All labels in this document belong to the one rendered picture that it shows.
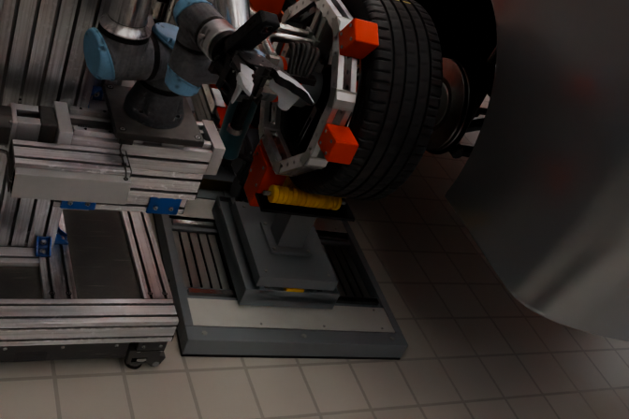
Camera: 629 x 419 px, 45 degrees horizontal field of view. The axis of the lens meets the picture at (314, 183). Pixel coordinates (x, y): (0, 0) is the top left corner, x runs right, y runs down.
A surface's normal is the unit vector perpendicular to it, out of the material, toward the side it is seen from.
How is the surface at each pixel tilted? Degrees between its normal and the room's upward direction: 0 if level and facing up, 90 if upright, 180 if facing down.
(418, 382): 0
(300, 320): 0
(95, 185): 90
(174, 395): 0
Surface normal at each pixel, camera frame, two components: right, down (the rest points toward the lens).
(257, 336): 0.36, -0.78
